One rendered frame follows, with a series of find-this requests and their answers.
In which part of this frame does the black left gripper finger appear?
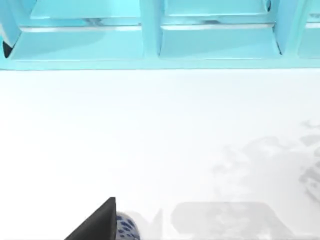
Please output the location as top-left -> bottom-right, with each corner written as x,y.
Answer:
63,196 -> 117,240

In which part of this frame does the white and blue patterned pot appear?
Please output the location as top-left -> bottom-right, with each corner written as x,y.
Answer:
115,211 -> 142,240

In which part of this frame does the light blue rack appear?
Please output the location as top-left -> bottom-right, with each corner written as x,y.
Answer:
0,0 -> 320,71

